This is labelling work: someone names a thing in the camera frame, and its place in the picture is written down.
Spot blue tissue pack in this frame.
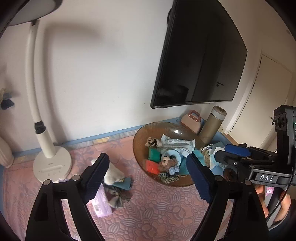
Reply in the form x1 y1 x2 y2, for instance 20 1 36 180
203 142 227 175

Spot green clay bag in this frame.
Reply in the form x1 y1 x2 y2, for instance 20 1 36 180
148 147 161 163

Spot person's right hand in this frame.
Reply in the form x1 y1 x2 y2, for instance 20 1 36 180
255 185 293 222

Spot white door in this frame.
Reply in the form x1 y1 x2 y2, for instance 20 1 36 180
229 55 292 151

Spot white plush toy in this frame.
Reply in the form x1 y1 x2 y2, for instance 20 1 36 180
91 160 125 186

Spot blue tape roll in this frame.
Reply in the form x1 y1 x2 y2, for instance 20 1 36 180
161 149 182 166

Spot brown round object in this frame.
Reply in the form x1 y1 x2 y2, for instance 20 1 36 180
223 168 237 182

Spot pink patterned tablecloth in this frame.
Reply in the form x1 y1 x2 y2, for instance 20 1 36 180
1 136 208 240

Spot white ribbed vase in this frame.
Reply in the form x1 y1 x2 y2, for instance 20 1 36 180
0 137 14 169

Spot small striped plush toy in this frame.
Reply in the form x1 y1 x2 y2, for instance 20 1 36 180
145 137 163 148

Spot black wall television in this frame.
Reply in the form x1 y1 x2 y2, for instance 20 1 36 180
151 1 247 108

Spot red clay bag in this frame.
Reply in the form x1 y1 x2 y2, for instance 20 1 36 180
145 160 160 175

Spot white wet wipes pack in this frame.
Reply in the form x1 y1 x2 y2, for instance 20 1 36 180
161 134 196 157

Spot brown bear plush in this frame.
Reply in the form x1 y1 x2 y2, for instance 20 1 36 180
159 156 180 175

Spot white desk lamp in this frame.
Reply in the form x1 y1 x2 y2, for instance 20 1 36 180
6 0 73 184

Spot amber glass bowl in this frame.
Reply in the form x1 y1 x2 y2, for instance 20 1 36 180
132 121 205 184

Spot gold thermos bottle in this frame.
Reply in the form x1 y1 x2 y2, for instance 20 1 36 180
199 105 227 145

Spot teal knit cloth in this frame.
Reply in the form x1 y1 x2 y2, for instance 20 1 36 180
178 149 206 176

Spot pink small handbag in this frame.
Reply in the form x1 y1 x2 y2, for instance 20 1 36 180
180 110 201 134

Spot black white scrunchie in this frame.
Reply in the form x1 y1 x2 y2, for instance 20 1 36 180
158 172 180 184

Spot purple tissue pack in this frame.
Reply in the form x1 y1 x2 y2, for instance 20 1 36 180
90 184 112 217

